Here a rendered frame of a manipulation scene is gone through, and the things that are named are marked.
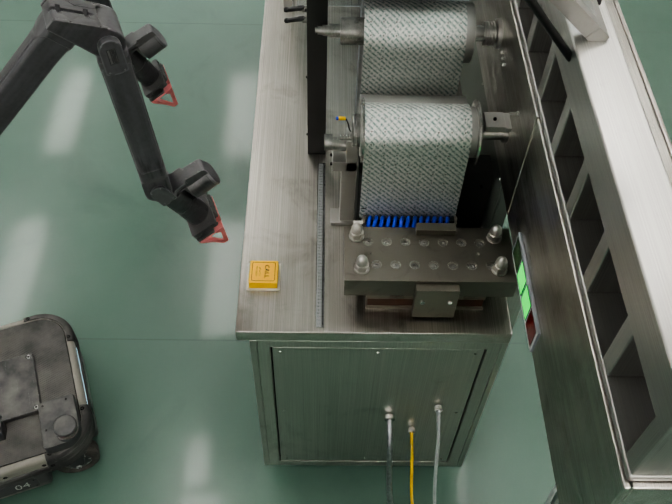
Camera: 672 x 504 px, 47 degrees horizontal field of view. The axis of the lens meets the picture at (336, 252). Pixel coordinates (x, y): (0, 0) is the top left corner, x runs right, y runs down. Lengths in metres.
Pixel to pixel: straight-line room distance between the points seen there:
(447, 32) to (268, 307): 0.77
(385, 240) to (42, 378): 1.30
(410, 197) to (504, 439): 1.18
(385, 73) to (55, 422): 1.40
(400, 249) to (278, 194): 0.44
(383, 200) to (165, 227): 1.56
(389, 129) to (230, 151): 1.86
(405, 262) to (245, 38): 2.49
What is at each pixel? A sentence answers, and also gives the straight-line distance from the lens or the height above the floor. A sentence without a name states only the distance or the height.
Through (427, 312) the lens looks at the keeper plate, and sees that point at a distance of 1.86.
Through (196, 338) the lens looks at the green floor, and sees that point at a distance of 2.92.
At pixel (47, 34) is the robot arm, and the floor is 1.68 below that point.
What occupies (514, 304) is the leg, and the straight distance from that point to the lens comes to 2.51.
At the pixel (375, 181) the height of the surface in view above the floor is 1.15.
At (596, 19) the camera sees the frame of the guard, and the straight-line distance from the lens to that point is 1.43.
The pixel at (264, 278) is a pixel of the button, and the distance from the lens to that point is 1.91.
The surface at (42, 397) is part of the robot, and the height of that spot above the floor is 0.24.
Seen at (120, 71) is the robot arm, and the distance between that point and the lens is 1.42.
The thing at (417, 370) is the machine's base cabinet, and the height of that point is 0.72.
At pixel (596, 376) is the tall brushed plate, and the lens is 1.25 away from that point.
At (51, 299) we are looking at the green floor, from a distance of 3.15.
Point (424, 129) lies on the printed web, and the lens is 1.73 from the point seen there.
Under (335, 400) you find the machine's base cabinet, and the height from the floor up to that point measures 0.54.
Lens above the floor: 2.47
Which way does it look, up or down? 52 degrees down
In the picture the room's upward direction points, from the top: 2 degrees clockwise
